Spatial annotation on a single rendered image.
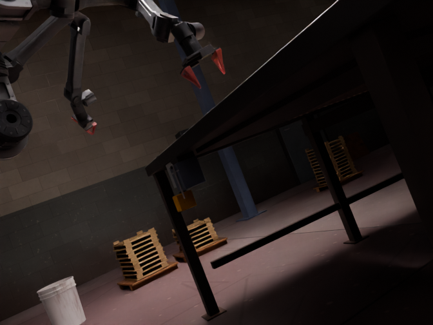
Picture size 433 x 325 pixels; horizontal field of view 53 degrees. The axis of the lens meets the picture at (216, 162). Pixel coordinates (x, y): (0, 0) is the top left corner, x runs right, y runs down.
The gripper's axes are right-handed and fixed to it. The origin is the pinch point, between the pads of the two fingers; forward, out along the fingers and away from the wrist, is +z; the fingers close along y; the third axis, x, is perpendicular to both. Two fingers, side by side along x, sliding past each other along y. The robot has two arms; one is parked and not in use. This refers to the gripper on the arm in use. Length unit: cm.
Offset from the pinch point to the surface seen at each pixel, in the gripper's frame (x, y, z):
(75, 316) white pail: -249, 114, 72
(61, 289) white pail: -247, 111, 48
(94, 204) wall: -522, 56, -8
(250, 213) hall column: -443, -111, 120
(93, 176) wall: -525, 36, -43
